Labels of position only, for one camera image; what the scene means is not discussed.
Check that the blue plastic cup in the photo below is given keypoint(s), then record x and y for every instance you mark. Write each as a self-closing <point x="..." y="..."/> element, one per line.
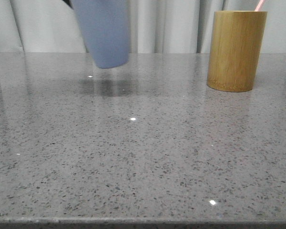
<point x="105" y="30"/>

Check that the bamboo cylindrical holder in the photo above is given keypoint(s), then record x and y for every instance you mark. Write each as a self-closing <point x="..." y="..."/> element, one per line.
<point x="235" y="48"/>

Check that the grey pleated curtain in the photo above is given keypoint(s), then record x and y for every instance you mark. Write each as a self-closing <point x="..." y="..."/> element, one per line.
<point x="156" y="26"/>

